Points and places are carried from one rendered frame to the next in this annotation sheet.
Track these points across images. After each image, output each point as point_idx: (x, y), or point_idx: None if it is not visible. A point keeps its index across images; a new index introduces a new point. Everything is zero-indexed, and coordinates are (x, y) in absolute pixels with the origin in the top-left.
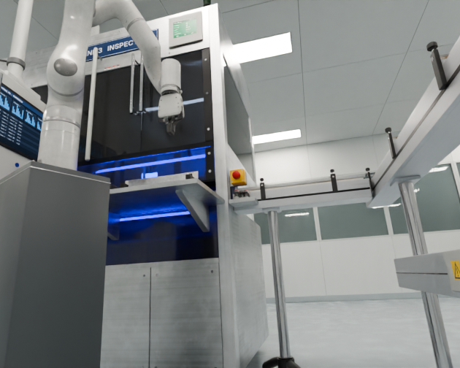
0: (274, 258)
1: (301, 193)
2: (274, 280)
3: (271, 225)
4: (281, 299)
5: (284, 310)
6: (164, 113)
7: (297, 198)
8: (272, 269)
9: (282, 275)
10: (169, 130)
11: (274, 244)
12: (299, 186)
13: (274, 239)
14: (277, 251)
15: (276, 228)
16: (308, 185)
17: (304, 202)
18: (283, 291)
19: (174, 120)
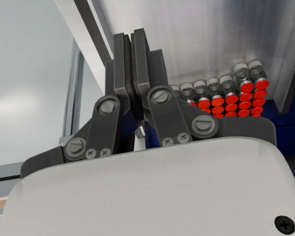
0: (72, 91)
1: None
2: (78, 68)
3: (69, 133)
4: (73, 50)
5: (72, 42)
6: (187, 170)
7: (5, 174)
8: (80, 80)
9: (68, 75)
10: (126, 42)
11: (70, 106)
12: None
13: (68, 114)
14: (67, 99)
15: (62, 130)
16: None
17: None
18: (70, 60)
19: (92, 126)
